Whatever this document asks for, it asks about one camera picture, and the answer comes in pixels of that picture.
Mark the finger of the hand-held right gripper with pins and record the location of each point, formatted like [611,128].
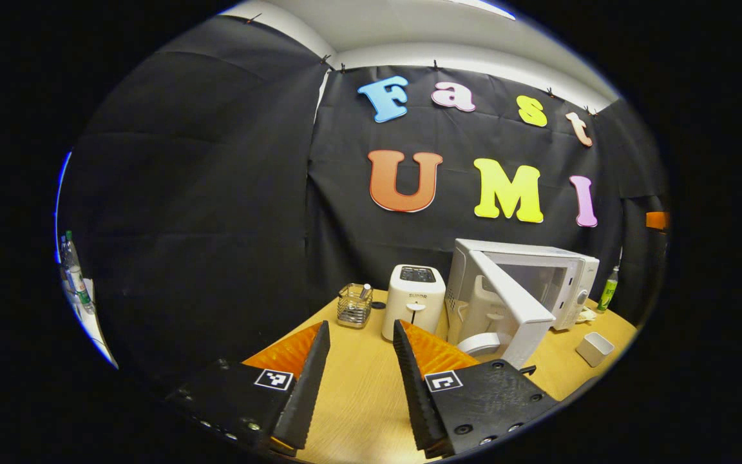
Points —
[657,220]

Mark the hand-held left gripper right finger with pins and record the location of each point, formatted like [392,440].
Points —
[413,386]

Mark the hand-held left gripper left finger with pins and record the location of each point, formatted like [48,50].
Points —
[310,386]

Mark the white microwave oven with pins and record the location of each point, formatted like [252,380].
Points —
[519,309]

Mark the white toaster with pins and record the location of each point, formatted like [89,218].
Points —
[413,303]

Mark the green label bottle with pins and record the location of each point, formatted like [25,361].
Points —
[607,296]

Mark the small white rectangular dish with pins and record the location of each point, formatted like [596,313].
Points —
[593,351]

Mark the black backdrop cloth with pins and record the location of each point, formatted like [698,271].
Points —
[216,193]

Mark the white side table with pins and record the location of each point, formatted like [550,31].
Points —
[91,322]

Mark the clear plastic bottle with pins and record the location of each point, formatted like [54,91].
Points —
[75,270]

